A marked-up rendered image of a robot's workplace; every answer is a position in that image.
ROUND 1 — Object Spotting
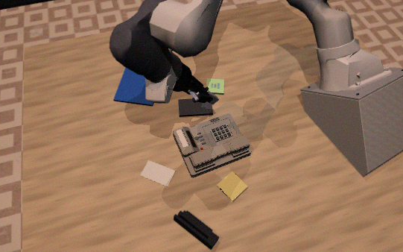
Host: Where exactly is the beige paper note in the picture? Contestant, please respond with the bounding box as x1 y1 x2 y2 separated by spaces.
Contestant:
140 160 175 186

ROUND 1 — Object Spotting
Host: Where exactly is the blue flat rectangular pad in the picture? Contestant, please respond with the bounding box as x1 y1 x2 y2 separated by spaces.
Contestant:
113 68 153 106

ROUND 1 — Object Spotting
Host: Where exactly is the green sticky note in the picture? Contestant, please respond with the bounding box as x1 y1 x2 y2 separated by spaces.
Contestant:
206 78 224 95

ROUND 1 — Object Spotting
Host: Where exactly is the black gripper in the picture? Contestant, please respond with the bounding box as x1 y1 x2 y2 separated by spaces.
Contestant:
173 63 219 105

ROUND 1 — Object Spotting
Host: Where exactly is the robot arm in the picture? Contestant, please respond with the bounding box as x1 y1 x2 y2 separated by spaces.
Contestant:
110 0 392 104

